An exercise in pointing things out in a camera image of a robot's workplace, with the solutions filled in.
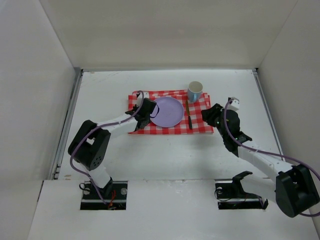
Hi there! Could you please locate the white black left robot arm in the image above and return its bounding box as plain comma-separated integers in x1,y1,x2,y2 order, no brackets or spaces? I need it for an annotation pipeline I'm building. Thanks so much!
67,98,160,197

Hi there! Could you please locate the purple plastic plate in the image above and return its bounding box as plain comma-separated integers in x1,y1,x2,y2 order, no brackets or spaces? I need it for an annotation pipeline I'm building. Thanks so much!
150,96,185,128

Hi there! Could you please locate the light blue mug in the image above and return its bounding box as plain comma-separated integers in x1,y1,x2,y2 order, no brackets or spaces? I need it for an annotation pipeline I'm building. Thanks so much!
187,81,203,103

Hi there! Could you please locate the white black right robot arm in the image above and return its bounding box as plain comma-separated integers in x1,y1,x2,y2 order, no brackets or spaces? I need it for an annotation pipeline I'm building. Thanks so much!
201,98,320,218

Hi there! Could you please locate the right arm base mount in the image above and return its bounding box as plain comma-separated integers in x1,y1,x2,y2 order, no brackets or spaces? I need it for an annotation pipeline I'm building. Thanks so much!
214,171,269,210

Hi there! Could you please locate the gold knife green handle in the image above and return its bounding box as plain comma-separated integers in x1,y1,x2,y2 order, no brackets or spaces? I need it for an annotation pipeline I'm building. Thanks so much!
185,100,193,130

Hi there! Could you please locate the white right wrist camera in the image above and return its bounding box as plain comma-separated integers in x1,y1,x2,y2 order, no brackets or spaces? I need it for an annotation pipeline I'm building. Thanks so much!
227,97,240,112

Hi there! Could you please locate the red white checkered cloth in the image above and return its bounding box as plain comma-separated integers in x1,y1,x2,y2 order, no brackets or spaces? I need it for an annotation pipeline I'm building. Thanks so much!
133,89,214,135

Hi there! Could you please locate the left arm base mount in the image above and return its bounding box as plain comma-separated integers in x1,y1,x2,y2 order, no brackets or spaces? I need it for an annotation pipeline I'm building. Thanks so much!
79,181,128,211

